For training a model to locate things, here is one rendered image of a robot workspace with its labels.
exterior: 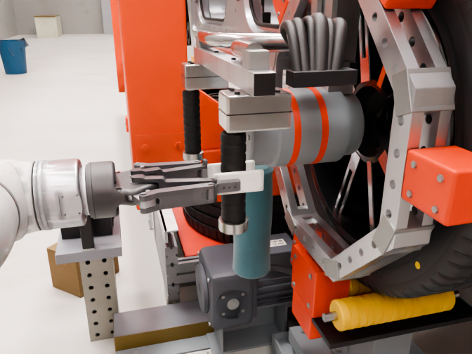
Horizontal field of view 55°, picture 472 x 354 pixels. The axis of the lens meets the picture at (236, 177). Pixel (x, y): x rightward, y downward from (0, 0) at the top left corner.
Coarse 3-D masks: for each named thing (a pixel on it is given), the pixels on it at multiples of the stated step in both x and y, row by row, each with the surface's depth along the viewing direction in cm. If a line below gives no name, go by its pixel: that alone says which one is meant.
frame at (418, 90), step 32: (384, 32) 60; (416, 32) 61; (288, 64) 102; (384, 64) 61; (416, 64) 57; (416, 96) 56; (448, 96) 57; (416, 128) 57; (448, 128) 59; (288, 192) 103; (384, 192) 64; (288, 224) 102; (320, 224) 96; (384, 224) 64; (416, 224) 63; (320, 256) 87; (352, 256) 75; (384, 256) 68
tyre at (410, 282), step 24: (456, 0) 59; (456, 24) 59; (456, 48) 59; (456, 72) 60; (456, 96) 60; (456, 120) 61; (456, 144) 61; (312, 192) 109; (432, 240) 68; (456, 240) 63; (408, 264) 74; (432, 264) 68; (456, 264) 65; (384, 288) 82; (408, 288) 75; (432, 288) 70; (456, 288) 73
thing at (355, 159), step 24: (360, 24) 85; (432, 24) 64; (360, 48) 86; (360, 72) 107; (384, 72) 79; (360, 96) 90; (384, 96) 80; (384, 120) 114; (384, 144) 81; (312, 168) 108; (336, 168) 109; (360, 168) 92; (384, 168) 82; (336, 192) 105; (360, 192) 106; (336, 216) 100; (360, 216) 100
